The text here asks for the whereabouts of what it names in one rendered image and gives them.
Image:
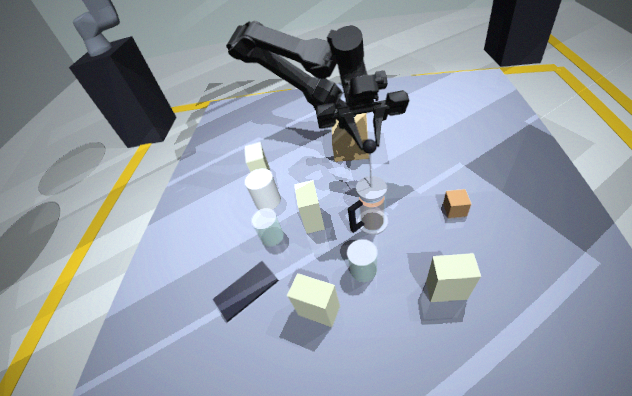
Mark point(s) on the french press with black handle and plunger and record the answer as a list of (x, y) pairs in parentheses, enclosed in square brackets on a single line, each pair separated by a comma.
[(371, 201)]

